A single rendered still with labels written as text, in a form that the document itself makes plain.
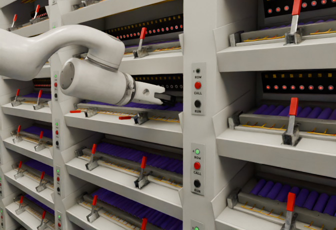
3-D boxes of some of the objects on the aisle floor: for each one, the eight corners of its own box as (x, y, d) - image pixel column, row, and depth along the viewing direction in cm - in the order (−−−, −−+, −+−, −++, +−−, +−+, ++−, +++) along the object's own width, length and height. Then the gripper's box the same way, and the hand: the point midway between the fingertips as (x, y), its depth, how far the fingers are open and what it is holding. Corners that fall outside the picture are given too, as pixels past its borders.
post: (7, 267, 167) (-6, -49, 155) (1, 261, 173) (-11, -44, 161) (42, 252, 182) (33, -37, 170) (35, 247, 188) (26, -33, 176)
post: (68, 340, 120) (57, -107, 107) (57, 327, 126) (46, -96, 114) (108, 312, 134) (103, -84, 122) (97, 302, 141) (90, -76, 128)
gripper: (101, 102, 79) (149, 112, 92) (141, 105, 68) (189, 115, 81) (105, 75, 80) (152, 88, 93) (146, 74, 69) (193, 89, 82)
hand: (165, 100), depth 86 cm, fingers open, 3 cm apart
